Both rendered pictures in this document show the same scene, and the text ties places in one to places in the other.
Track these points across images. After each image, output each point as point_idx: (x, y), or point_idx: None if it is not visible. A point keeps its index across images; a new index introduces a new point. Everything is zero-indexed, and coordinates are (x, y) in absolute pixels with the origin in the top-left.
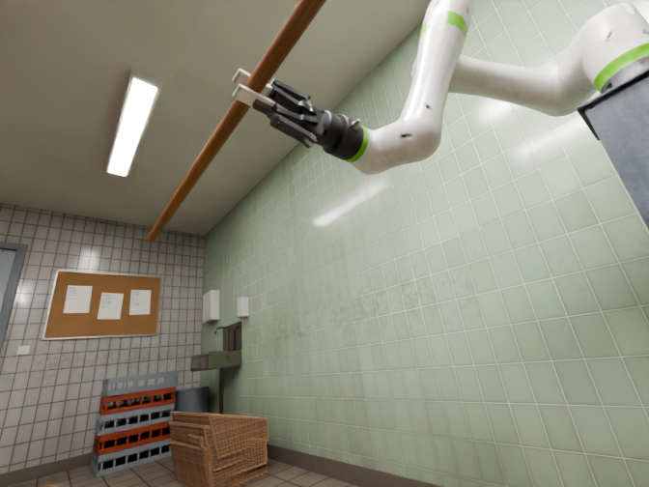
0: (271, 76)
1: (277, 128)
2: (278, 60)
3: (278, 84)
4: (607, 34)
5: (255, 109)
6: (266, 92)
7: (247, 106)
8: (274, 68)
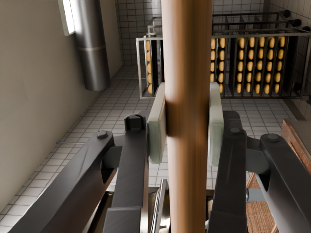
0: (200, 187)
1: (292, 153)
2: (205, 213)
3: (112, 176)
4: None
5: (239, 114)
6: (162, 140)
7: (208, 84)
8: (205, 201)
